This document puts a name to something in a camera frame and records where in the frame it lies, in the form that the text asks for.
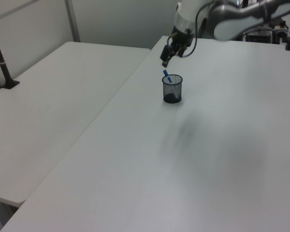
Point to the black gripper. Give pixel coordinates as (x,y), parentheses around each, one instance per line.
(182,38)

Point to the blue and white marker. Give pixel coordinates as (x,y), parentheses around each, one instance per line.
(168,79)

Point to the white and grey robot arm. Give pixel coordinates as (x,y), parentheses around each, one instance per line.
(232,21)

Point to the black mesh pen cup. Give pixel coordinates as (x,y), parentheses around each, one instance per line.
(172,90)

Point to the black controller box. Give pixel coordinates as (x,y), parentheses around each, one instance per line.
(259,35)

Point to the emergency stop button box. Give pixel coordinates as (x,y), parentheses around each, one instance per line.
(282,29)

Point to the black camera pole with base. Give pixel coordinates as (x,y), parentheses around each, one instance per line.
(3,65)

